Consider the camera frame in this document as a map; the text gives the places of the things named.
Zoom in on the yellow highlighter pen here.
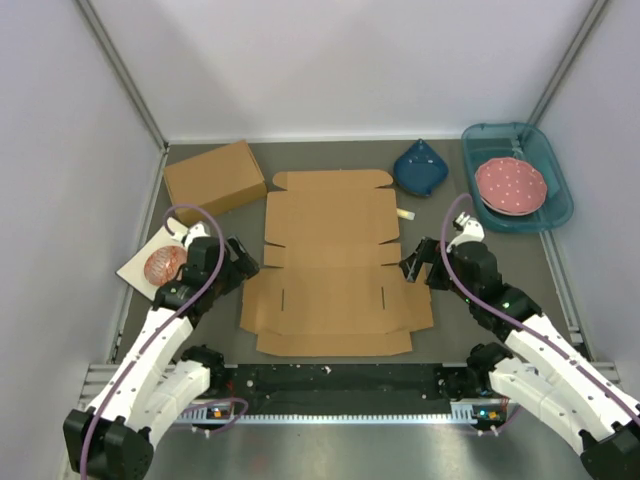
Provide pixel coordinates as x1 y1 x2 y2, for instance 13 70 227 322
397 209 415 220

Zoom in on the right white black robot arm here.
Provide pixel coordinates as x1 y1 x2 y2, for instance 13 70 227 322
400 238 639 479

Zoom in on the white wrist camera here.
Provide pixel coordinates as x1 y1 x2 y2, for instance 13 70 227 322
181 222 210 249
446 212 485 253

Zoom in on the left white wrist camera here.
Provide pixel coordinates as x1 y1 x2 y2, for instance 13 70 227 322
181 222 210 249

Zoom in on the grey slotted cable duct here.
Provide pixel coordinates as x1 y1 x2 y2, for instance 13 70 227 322
169 402 506 426

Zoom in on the red patterned bowl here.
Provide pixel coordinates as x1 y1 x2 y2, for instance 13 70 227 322
143 245 187 287

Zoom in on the brown cardboard box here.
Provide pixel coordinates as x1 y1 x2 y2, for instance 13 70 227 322
164 140 267 226
240 169 434 357

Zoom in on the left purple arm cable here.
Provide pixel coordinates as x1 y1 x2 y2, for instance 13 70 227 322
79 203 225 475

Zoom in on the pink polka dot plate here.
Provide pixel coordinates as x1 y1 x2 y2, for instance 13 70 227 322
475 157 548 217

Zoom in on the closed brown cardboard box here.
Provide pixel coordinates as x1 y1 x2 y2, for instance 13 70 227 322
164 140 267 226

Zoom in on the white square board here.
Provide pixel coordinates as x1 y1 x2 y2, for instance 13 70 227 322
116 218 188 300

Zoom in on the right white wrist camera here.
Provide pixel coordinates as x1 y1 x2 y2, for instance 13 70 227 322
446 212 485 253

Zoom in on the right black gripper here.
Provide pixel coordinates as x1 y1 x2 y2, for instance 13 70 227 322
399 236 477 304

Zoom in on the teal transparent plastic bin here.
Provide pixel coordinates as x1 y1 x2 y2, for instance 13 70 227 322
461 122 574 233

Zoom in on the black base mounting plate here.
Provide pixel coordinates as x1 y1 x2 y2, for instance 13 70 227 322
198 363 498 410

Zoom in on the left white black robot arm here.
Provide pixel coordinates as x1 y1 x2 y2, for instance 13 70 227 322
63 234 259 479

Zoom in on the dark blue teardrop dish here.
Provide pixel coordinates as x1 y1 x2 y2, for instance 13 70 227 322
392 139 449 197

